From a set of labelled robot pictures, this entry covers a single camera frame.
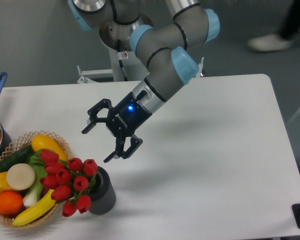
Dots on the yellow banana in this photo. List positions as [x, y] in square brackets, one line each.
[36, 211]

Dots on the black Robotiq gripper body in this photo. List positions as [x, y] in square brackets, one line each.
[127, 115]

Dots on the woven wicker basket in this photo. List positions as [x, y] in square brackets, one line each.
[18, 144]

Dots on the dark grey ribbed vase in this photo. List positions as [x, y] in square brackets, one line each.
[102, 195]

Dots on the green bok choy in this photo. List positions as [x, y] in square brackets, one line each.
[34, 193]

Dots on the red tulip bouquet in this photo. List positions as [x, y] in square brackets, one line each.
[71, 181]

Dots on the green cucumber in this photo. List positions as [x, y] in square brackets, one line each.
[18, 157]

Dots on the black trouser leg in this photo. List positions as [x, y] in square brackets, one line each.
[292, 22]

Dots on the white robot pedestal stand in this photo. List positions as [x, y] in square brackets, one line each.
[117, 67]

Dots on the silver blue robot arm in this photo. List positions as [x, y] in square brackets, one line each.
[157, 93]

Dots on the white shoe of person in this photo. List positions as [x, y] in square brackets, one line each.
[269, 43]

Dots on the beige round radish slice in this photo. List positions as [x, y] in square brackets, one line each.
[20, 176]

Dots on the orange fruit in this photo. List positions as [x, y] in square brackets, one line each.
[11, 202]

